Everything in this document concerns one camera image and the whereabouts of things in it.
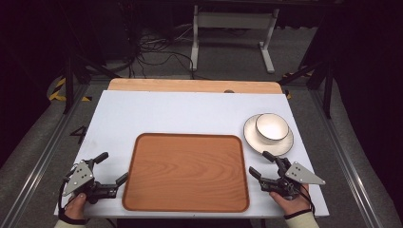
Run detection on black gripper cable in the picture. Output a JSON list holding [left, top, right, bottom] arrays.
[[297, 188, 317, 215], [57, 175, 72, 219]]

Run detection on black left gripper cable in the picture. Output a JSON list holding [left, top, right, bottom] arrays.
[[57, 175, 72, 219]]

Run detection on wooden tray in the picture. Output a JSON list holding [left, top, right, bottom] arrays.
[[122, 132, 251, 214]]

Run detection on white bowl with dark rim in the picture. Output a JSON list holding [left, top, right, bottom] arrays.
[[255, 112, 290, 143]]

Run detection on person's right hand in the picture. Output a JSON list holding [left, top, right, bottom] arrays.
[[269, 185, 314, 218]]

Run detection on aluminium rail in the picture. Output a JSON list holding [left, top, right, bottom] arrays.
[[308, 88, 386, 228], [0, 83, 91, 228]]

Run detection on person's left hand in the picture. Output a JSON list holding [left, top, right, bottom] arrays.
[[64, 192, 88, 220]]

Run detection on black tripod stand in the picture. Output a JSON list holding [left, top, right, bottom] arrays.
[[62, 51, 122, 116], [278, 55, 336, 121]]

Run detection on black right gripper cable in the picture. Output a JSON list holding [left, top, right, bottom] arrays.
[[297, 188, 317, 215]]

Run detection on white plate with dark rim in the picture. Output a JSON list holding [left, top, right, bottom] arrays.
[[242, 113, 295, 158]]

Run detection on white metal stand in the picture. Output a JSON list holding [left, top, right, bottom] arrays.
[[189, 4, 280, 75]]

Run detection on white table board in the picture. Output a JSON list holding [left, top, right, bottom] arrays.
[[53, 89, 331, 219]]

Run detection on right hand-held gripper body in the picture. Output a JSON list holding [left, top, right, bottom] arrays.
[[259, 157, 327, 201]]

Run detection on black floor cables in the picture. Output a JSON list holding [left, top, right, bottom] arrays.
[[126, 25, 207, 81]]

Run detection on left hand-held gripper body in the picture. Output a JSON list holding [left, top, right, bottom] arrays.
[[62, 158, 118, 204]]

